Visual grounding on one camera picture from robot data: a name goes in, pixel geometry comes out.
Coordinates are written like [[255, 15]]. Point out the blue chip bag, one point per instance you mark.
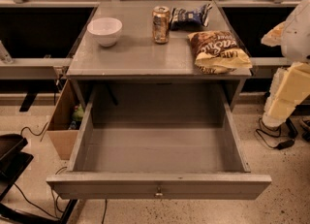
[[181, 18]]

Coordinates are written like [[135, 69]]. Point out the black power adapter with cable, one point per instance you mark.
[[276, 133]]

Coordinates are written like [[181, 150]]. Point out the white ceramic bowl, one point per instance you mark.
[[105, 30]]

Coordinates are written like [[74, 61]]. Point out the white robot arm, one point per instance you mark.
[[295, 44]]

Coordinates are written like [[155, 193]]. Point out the cardboard box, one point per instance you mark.
[[61, 135]]

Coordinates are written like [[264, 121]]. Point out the grey open top drawer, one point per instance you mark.
[[158, 141]]

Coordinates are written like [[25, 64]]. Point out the brown chip bag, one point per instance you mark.
[[217, 52]]

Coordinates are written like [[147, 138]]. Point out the grey cabinet desk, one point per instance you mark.
[[135, 56]]

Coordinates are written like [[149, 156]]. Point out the green bottle in box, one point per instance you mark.
[[78, 113]]

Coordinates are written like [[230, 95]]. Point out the orange soda can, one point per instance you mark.
[[160, 24]]

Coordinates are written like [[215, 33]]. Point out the black stand at left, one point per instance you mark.
[[13, 162]]

